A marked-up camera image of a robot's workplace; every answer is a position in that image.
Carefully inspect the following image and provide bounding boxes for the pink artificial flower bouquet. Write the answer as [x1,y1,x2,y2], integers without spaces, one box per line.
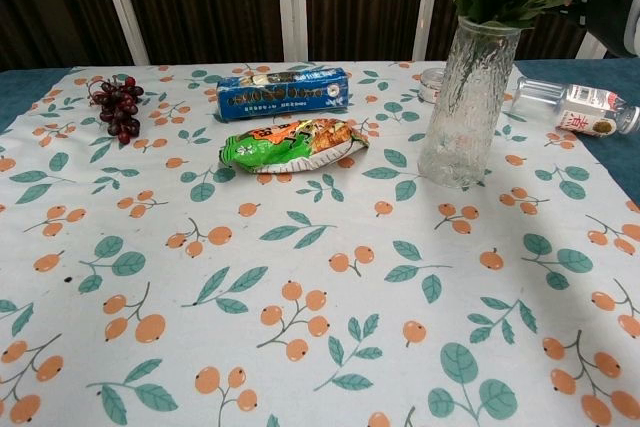
[452,0,584,98]

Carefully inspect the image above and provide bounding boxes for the textured clear glass vase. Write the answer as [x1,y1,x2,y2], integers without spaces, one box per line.
[417,15,523,190]

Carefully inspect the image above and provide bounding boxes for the green snack bag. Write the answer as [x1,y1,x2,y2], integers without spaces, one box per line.
[219,116,371,175]

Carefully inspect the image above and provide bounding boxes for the floral print tablecloth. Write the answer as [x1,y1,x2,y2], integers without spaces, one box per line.
[0,60,640,427]

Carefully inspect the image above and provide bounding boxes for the blue cookie box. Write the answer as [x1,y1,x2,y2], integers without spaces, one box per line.
[215,65,350,123]

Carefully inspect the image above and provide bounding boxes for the dark folding screen white frames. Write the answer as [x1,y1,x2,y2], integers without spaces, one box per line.
[0,0,640,71]

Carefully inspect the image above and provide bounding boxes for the dark purple grape bunch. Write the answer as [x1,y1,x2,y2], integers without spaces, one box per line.
[87,75,145,146]

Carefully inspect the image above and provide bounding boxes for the clear plastic bottle white label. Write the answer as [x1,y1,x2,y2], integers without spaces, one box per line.
[509,75,640,139]

